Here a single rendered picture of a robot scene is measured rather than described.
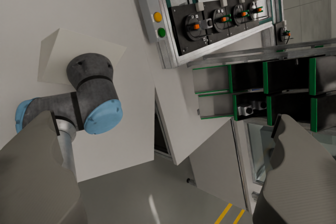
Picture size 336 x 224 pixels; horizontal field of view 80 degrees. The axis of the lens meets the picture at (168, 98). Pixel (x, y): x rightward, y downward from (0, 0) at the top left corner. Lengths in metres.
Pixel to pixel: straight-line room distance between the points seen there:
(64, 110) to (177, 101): 0.74
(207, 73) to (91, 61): 0.63
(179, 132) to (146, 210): 1.42
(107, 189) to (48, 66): 1.55
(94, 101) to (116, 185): 1.61
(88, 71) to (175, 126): 0.69
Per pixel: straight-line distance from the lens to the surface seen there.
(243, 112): 1.03
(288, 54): 1.00
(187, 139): 1.31
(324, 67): 0.94
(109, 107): 0.59
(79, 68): 0.70
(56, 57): 0.71
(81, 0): 0.95
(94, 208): 2.13
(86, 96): 0.61
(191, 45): 1.14
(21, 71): 0.84
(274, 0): 2.44
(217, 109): 1.17
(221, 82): 1.13
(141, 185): 2.33
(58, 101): 0.61
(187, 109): 1.27
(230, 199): 2.49
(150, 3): 1.00
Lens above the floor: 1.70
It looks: 47 degrees down
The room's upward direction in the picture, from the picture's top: 94 degrees clockwise
